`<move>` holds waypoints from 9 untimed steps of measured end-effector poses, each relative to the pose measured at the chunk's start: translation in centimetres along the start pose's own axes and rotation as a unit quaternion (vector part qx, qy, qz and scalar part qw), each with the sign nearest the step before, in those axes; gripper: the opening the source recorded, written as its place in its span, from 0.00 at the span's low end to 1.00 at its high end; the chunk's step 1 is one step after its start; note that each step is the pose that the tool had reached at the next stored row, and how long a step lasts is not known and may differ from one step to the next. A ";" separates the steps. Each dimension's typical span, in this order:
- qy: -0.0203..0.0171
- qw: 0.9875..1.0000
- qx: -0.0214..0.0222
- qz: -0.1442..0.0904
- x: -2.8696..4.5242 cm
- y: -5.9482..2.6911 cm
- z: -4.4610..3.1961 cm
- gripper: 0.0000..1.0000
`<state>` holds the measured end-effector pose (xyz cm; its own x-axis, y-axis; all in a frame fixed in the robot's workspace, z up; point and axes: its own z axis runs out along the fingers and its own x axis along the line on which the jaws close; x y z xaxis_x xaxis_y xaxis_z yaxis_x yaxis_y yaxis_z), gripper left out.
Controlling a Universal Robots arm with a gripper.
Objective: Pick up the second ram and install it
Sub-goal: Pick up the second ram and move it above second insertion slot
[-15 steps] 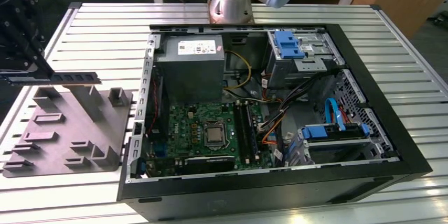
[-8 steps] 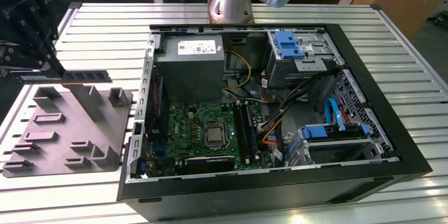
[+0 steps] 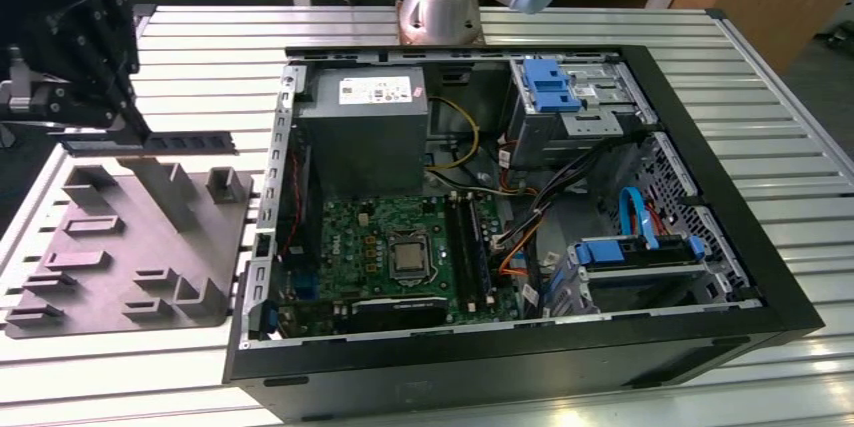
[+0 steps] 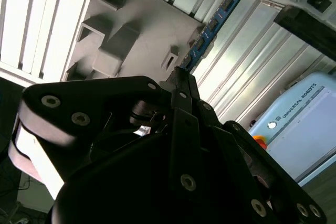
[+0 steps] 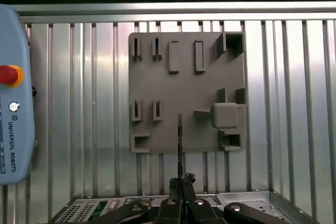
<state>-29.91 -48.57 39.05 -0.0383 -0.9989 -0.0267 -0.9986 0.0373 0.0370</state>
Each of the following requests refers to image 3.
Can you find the green motherboard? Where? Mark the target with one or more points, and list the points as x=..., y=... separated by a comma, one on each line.
x=354, y=247

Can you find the grey parts rack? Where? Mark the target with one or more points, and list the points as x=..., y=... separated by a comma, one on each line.
x=134, y=257

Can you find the hard disk in blue carrier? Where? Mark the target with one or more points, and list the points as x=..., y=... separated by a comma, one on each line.
x=601, y=252

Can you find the grey power supply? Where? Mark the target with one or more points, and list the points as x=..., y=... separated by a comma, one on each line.
x=364, y=147

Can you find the black PC case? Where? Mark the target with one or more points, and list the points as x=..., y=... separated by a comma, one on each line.
x=468, y=367

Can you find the silver drive cage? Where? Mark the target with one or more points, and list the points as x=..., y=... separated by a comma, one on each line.
x=588, y=132

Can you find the black graphics card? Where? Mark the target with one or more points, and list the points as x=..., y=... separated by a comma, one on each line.
x=401, y=314

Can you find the silver CPU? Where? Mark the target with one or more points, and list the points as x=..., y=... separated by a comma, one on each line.
x=409, y=257

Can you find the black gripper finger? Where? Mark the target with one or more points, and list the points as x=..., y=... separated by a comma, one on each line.
x=67, y=107
x=117, y=47

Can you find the silver disk bay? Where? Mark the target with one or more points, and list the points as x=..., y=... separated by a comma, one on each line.
x=641, y=272

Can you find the black CPU socket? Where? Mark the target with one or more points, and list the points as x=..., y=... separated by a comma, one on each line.
x=412, y=278

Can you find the black chair base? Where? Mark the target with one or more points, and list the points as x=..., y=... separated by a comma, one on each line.
x=841, y=37

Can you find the blue drive latch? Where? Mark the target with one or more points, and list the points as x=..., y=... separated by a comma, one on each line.
x=551, y=89

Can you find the black RAM stick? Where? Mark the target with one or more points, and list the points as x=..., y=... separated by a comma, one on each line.
x=194, y=142

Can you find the black RAM slot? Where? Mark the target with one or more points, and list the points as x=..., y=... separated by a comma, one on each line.
x=460, y=257

